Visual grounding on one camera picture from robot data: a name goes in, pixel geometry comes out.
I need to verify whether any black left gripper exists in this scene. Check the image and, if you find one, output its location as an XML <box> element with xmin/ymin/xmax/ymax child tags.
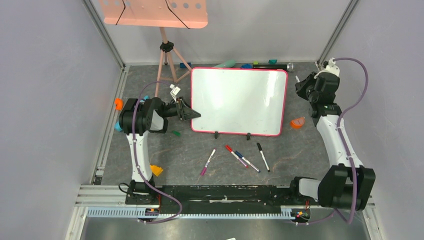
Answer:
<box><xmin>161</xmin><ymin>96</ymin><xmax>201</xmax><ymax>121</ymax></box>

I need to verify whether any green marker cap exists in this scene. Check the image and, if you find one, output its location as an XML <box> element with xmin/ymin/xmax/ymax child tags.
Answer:
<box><xmin>172</xmin><ymin>130</ymin><xmax>181</xmax><ymax>137</ymax></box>

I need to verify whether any pink framed whiteboard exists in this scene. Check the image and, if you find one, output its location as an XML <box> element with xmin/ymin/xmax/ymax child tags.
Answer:
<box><xmin>190</xmin><ymin>67</ymin><xmax>288</xmax><ymax>137</ymax></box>

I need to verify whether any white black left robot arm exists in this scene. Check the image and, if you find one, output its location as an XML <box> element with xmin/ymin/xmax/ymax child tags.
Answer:
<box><xmin>118</xmin><ymin>97</ymin><xmax>201</xmax><ymax>205</ymax></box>

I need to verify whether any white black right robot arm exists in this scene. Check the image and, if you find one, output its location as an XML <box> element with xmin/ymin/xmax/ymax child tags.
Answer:
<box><xmin>288</xmin><ymin>72</ymin><xmax>376</xmax><ymax>211</ymax></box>

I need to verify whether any black flashlight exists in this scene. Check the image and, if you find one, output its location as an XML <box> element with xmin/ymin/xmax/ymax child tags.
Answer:
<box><xmin>252</xmin><ymin>62</ymin><xmax>294</xmax><ymax>72</ymax></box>

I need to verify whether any orange half-round block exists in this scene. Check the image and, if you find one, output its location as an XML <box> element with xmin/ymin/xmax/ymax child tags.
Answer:
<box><xmin>290</xmin><ymin>117</ymin><xmax>305</xmax><ymax>129</ymax></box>

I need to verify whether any teal triangular block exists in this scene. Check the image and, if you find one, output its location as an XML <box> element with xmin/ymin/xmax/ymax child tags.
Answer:
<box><xmin>268</xmin><ymin>59</ymin><xmax>278</xmax><ymax>65</ymax></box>

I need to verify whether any blue block behind stand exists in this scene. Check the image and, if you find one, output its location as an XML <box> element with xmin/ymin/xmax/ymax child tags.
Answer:
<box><xmin>179</xmin><ymin>62</ymin><xmax>192</xmax><ymax>69</ymax></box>

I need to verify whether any red marker pen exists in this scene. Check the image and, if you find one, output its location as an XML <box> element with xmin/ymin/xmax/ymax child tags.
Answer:
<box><xmin>225</xmin><ymin>145</ymin><xmax>248</xmax><ymax>168</ymax></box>

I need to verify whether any blue flat block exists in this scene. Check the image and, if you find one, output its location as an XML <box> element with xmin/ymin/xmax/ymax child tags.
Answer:
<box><xmin>240</xmin><ymin>63</ymin><xmax>253</xmax><ymax>69</ymax></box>

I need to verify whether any purple marker pen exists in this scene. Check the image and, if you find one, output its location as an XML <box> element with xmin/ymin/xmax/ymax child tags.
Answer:
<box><xmin>200</xmin><ymin>148</ymin><xmax>217</xmax><ymax>176</ymax></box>

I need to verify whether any teal cylinder toy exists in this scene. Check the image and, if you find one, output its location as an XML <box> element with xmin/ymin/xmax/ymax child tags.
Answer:
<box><xmin>214</xmin><ymin>59</ymin><xmax>236</xmax><ymax>68</ymax></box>

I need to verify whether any yellow orange stepped block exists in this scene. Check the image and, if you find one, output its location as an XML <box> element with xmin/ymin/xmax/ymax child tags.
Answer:
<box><xmin>150</xmin><ymin>165</ymin><xmax>164</xmax><ymax>177</ymax></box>

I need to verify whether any blue marker pen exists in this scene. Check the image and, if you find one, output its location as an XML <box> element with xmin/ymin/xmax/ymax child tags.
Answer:
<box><xmin>235</xmin><ymin>150</ymin><xmax>261</xmax><ymax>173</ymax></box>

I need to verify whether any large cyan toy marker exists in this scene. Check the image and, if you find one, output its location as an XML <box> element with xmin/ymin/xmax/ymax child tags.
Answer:
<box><xmin>114</xmin><ymin>98</ymin><xmax>136</xmax><ymax>133</ymax></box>

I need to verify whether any black marker pen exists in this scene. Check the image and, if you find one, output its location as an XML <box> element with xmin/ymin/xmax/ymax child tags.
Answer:
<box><xmin>256</xmin><ymin>142</ymin><xmax>271</xmax><ymax>173</ymax></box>

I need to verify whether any pink music stand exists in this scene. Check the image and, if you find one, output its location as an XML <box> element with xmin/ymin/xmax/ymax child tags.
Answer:
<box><xmin>99</xmin><ymin>0</ymin><xmax>208</xmax><ymax>96</ymax></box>

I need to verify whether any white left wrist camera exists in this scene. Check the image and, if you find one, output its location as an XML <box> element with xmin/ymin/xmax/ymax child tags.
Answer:
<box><xmin>169</xmin><ymin>84</ymin><xmax>181</xmax><ymax>102</ymax></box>

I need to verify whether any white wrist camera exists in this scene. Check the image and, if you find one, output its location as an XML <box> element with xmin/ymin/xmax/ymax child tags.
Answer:
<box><xmin>313</xmin><ymin>57</ymin><xmax>340</xmax><ymax>79</ymax></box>
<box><xmin>169</xmin><ymin>84</ymin><xmax>181</xmax><ymax>102</ymax></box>

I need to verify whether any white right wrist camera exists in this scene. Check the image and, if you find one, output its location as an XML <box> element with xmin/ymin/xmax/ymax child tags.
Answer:
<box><xmin>313</xmin><ymin>57</ymin><xmax>340</xmax><ymax>79</ymax></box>

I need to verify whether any orange block at left rail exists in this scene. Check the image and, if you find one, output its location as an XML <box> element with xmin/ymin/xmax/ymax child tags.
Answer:
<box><xmin>114</xmin><ymin>98</ymin><xmax>124</xmax><ymax>111</ymax></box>

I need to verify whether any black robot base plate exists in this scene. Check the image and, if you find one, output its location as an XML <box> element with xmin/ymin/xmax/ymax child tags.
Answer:
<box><xmin>124</xmin><ymin>184</ymin><xmax>323</xmax><ymax>215</ymax></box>

